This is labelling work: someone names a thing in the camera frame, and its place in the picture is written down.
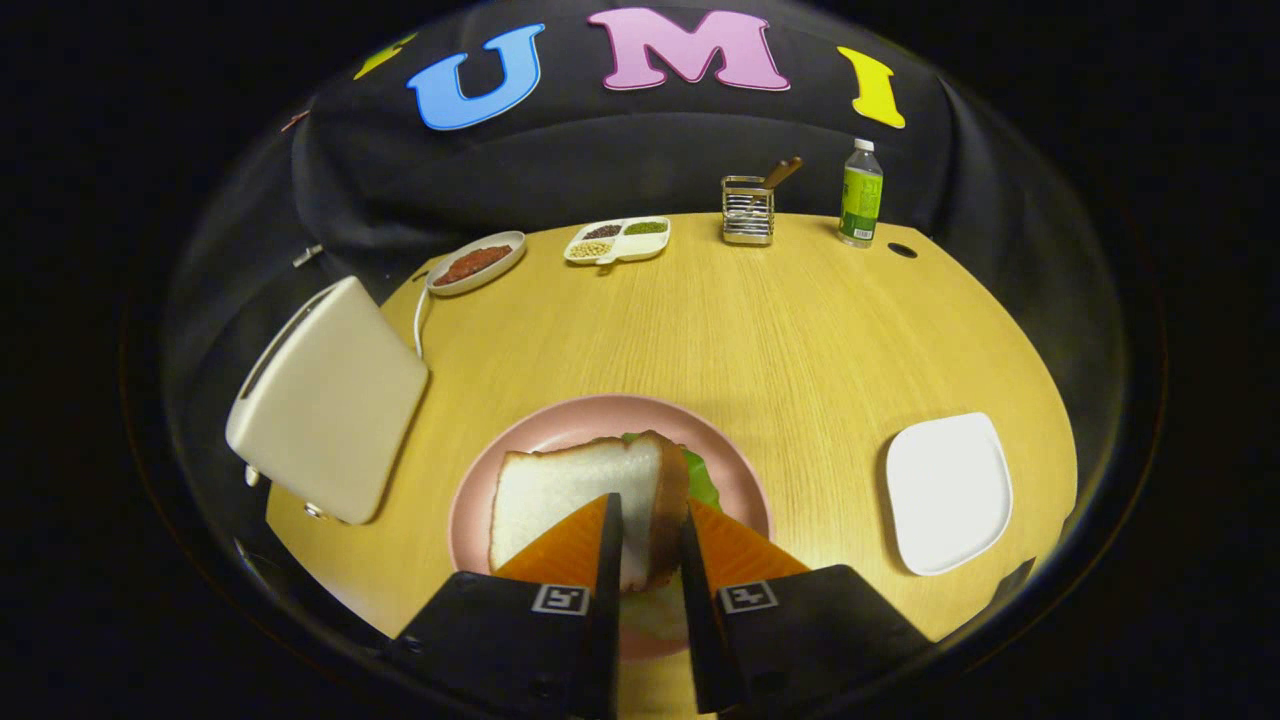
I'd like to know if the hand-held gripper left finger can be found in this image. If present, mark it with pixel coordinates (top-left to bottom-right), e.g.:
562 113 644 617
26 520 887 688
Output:
393 492 625 719

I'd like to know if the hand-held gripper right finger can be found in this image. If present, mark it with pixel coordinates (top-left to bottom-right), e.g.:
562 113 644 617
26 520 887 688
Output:
679 498 938 715

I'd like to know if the toasted white bread slice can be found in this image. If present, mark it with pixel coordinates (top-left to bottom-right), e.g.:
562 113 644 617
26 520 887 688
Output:
488 430 691 593

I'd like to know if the green lettuce leaf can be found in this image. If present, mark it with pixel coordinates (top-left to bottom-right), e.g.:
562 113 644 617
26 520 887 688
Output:
620 432 723 513

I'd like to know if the pink round plate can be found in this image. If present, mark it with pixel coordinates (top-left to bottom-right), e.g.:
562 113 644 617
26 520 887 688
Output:
447 394 773 663

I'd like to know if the white square plate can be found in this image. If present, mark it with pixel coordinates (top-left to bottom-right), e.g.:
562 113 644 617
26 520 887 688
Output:
885 411 1014 577

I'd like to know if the cream white toaster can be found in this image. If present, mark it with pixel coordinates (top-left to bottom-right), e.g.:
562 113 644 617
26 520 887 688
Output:
225 276 431 526

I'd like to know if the white divided seed dish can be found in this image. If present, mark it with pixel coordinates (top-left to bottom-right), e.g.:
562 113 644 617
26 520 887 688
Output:
563 216 672 267

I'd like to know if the oval grey plate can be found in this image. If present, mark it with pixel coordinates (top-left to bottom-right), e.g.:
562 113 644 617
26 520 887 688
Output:
426 231 527 297

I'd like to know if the red meat patty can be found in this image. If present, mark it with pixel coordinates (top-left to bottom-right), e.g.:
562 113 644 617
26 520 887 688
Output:
434 245 513 287

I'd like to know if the green label water bottle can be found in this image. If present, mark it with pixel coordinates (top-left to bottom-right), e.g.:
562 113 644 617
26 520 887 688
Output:
838 138 885 249

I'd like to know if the metal wire holder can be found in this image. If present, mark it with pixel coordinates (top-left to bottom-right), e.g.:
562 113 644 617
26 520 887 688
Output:
721 176 776 247

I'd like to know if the wooden handle utensil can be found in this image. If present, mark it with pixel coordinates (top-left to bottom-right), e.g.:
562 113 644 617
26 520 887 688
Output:
750 156 804 201

